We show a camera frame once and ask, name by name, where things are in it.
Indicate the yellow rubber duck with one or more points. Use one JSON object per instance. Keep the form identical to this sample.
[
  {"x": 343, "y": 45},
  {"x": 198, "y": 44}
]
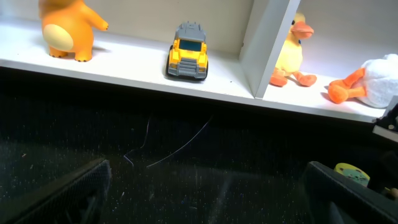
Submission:
[{"x": 74, "y": 28}]

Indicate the grey and yellow toy truck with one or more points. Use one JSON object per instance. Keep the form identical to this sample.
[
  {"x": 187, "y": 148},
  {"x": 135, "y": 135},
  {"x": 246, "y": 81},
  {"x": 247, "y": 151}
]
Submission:
[{"x": 188, "y": 57}]

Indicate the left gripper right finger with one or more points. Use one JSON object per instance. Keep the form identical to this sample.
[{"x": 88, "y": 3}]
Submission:
[{"x": 342, "y": 202}]

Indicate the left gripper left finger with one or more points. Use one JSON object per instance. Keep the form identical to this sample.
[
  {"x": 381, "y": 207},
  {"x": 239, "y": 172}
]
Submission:
[{"x": 62, "y": 199}]

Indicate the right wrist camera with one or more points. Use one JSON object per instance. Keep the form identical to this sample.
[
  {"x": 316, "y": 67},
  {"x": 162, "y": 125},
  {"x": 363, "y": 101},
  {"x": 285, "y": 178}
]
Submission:
[{"x": 388, "y": 124}]

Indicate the yellow plush duck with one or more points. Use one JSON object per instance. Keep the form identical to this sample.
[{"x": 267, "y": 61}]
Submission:
[{"x": 290, "y": 56}]

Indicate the white shelf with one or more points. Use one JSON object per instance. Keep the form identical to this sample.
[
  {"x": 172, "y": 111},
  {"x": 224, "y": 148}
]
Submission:
[{"x": 130, "y": 62}]

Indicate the white plush duck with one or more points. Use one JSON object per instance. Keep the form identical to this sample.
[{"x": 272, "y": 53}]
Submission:
[{"x": 379, "y": 81}]

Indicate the yellow wooden rattle drum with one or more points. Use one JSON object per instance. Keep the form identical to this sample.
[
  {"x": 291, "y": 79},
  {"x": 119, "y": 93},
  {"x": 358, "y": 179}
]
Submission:
[{"x": 353, "y": 174}]

